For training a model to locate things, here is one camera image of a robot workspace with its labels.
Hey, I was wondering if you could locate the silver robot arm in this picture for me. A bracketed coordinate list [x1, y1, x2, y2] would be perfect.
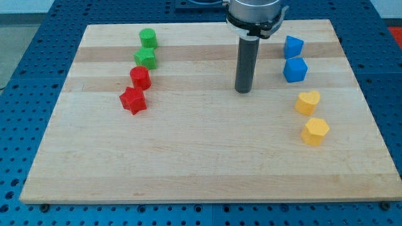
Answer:
[222, 0, 289, 41]

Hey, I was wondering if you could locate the blue cube block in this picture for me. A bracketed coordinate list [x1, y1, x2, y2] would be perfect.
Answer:
[283, 58, 308, 83]

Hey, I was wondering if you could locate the wooden board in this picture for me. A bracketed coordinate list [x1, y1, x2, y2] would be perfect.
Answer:
[19, 19, 401, 204]

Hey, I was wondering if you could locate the red star block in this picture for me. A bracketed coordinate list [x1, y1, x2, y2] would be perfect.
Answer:
[119, 87, 147, 115]

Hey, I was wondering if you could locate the red cylinder block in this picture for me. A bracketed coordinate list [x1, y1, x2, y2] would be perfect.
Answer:
[129, 66, 151, 90]

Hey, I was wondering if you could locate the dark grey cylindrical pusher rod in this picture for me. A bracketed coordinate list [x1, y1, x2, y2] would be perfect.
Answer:
[234, 38, 259, 94]

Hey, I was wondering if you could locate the green star block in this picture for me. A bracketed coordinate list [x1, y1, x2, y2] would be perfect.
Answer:
[133, 47, 157, 70]

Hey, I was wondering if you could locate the green cylinder block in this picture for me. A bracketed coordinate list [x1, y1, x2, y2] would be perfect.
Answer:
[139, 28, 158, 48]

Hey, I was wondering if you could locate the yellow heart block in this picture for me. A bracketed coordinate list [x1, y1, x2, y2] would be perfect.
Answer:
[294, 90, 321, 116]

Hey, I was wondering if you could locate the blue triangular block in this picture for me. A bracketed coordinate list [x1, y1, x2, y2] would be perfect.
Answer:
[283, 36, 304, 59]

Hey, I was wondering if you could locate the yellow hexagon block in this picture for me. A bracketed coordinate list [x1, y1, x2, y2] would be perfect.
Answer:
[301, 117, 330, 146]

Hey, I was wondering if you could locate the blue perforated metal table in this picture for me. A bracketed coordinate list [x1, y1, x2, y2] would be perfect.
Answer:
[1, 0, 401, 225]

